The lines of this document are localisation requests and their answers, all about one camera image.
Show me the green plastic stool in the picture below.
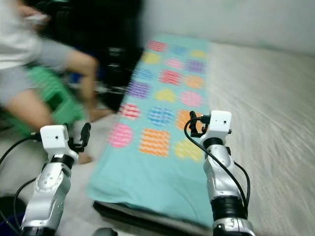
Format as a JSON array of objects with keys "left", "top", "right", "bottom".
[{"left": 2, "top": 66, "right": 84, "bottom": 136}]

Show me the teal colourful patterned mat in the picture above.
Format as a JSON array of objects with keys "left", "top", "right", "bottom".
[{"left": 86, "top": 33, "right": 215, "bottom": 228}]

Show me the person in white shirt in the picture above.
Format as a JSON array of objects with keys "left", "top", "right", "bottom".
[{"left": 0, "top": 0, "right": 114, "bottom": 165}]

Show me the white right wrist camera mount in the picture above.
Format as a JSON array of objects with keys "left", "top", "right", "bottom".
[{"left": 204, "top": 110, "right": 233, "bottom": 146}]

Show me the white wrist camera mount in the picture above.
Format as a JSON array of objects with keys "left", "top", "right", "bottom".
[
  {"left": 39, "top": 125, "right": 79, "bottom": 160},
  {"left": 204, "top": 110, "right": 233, "bottom": 146}
]

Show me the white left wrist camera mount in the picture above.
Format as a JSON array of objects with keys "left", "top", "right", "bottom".
[{"left": 39, "top": 125, "right": 79, "bottom": 160}]

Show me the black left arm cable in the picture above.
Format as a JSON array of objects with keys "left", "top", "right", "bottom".
[{"left": 0, "top": 132, "right": 42, "bottom": 232}]

